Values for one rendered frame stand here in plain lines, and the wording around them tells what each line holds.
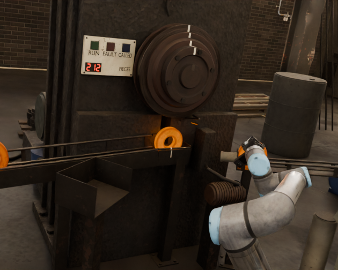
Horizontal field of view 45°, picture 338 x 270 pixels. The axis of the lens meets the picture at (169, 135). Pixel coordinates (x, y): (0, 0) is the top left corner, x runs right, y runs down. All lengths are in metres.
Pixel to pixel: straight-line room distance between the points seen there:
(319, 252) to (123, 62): 1.37
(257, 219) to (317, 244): 1.02
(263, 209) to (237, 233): 0.11
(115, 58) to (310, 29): 4.49
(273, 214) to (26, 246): 1.66
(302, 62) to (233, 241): 5.09
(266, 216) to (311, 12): 5.12
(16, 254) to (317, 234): 1.62
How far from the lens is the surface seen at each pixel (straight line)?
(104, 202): 1.79
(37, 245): 2.60
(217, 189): 2.27
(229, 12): 2.38
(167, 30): 2.01
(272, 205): 1.31
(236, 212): 1.32
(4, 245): 2.62
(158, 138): 2.15
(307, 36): 6.23
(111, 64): 2.06
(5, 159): 1.95
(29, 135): 3.63
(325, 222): 2.23
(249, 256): 1.39
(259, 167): 1.82
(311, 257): 2.33
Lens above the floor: 1.41
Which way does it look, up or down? 17 degrees down
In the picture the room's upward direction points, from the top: 8 degrees clockwise
